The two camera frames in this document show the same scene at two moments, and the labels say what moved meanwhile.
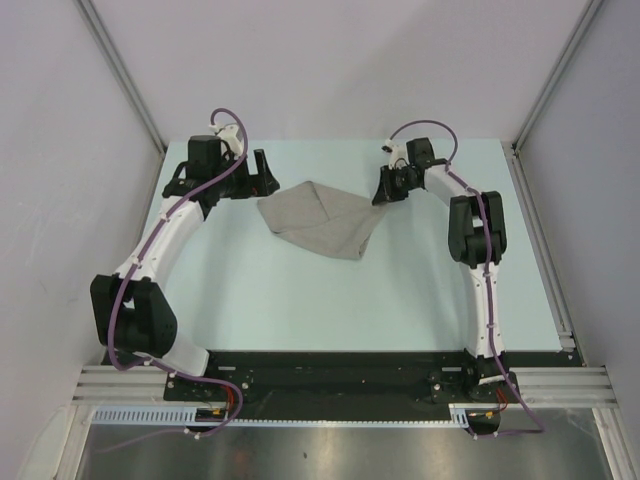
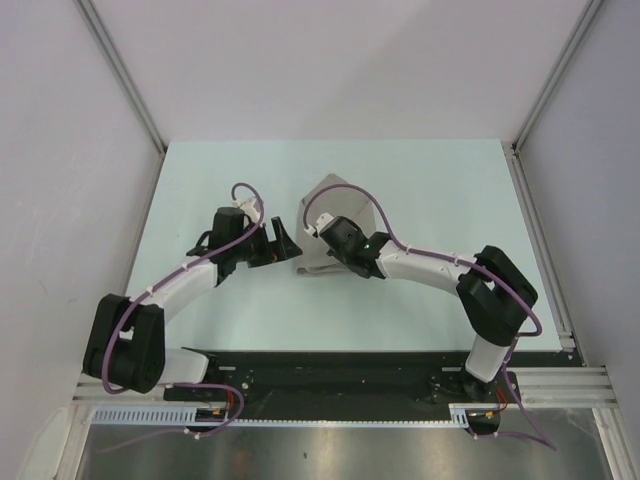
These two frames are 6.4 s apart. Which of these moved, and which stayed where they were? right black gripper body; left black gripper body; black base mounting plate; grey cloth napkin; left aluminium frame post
Moved: grey cloth napkin; right black gripper body; left black gripper body
Stayed: black base mounting plate; left aluminium frame post
